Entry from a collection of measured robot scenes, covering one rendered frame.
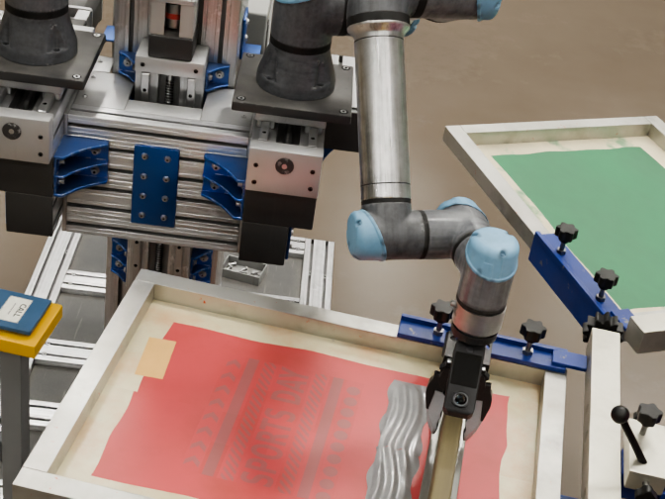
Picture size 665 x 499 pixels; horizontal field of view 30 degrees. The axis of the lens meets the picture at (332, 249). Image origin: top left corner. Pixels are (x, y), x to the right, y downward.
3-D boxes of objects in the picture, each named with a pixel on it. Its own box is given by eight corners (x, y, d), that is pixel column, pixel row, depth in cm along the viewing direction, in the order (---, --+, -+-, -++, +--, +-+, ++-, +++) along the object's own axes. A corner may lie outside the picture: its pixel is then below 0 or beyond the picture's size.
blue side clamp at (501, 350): (392, 359, 222) (398, 329, 218) (396, 344, 226) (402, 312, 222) (557, 396, 219) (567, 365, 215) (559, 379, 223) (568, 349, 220)
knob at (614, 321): (577, 357, 223) (587, 325, 219) (578, 339, 228) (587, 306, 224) (617, 366, 222) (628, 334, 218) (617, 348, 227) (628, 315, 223)
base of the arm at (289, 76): (259, 60, 244) (264, 14, 239) (335, 70, 245) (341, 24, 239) (252, 94, 231) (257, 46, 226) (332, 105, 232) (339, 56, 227)
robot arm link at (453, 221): (415, 193, 189) (435, 232, 181) (483, 192, 192) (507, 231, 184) (407, 236, 194) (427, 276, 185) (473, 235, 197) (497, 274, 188)
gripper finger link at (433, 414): (437, 414, 201) (458, 373, 196) (432, 438, 196) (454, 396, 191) (420, 407, 201) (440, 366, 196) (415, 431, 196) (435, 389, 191)
